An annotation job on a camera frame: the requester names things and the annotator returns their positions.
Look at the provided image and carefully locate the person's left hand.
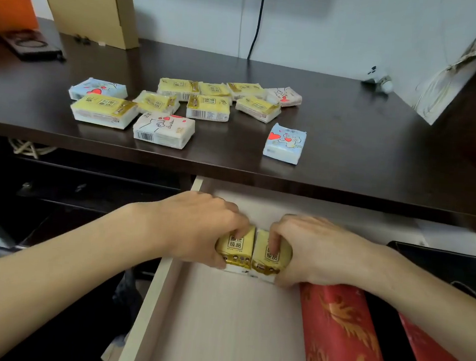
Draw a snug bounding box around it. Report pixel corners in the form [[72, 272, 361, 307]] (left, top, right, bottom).
[[143, 187, 254, 272]]

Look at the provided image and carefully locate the person's right hand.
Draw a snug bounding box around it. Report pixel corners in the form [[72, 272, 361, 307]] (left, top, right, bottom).
[[263, 212, 386, 298]]

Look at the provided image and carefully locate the yellow pocket tissue packet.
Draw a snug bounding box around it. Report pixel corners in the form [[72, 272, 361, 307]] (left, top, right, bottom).
[[213, 223, 257, 275], [249, 229, 295, 285]]

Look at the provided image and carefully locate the person's left forearm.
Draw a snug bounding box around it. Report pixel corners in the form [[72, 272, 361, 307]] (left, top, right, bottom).
[[0, 188, 166, 361]]

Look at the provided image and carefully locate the person's right forearm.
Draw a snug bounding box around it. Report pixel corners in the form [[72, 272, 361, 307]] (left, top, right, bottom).
[[355, 244, 476, 361]]

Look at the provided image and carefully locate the white wooden drawer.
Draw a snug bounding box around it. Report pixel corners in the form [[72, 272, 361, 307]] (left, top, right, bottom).
[[114, 170, 476, 361]]

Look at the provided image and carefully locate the blue heart print tissue packet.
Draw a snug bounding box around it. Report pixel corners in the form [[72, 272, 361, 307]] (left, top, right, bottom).
[[68, 76, 130, 105], [262, 122, 308, 167]]

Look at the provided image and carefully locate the white heart print tissue packet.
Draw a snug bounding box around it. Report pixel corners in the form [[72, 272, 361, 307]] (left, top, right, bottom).
[[131, 111, 197, 151], [264, 85, 304, 110]]

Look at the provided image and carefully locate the group of yellow packets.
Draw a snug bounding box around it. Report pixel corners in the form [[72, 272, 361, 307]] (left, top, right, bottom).
[[69, 66, 284, 145]]

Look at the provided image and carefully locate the dark shelf unit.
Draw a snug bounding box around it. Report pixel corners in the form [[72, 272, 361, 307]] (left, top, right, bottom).
[[0, 134, 196, 267]]

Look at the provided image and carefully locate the black flat box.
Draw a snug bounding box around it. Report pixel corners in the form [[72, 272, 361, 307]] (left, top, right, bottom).
[[382, 240, 476, 307]]

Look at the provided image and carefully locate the small white plastic gadget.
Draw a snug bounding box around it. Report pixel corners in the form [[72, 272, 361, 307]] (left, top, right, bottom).
[[360, 65, 397, 95]]

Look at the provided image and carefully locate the printed paper bag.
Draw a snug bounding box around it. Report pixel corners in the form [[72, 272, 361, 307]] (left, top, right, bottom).
[[409, 0, 476, 130]]

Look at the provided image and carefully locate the black phone case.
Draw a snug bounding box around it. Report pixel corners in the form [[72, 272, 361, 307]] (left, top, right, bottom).
[[0, 27, 68, 65]]

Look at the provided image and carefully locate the brown cardboard box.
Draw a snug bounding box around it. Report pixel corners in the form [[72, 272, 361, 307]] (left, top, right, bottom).
[[25, 0, 144, 51]]

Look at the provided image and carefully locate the orange box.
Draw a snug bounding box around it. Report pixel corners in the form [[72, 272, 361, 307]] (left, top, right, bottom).
[[0, 0, 42, 42]]

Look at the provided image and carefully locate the beige rope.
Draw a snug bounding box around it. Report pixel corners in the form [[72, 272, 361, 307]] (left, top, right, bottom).
[[7, 138, 58, 161]]

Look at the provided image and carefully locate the black cable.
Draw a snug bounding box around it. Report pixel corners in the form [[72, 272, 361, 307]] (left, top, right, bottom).
[[247, 0, 268, 62]]

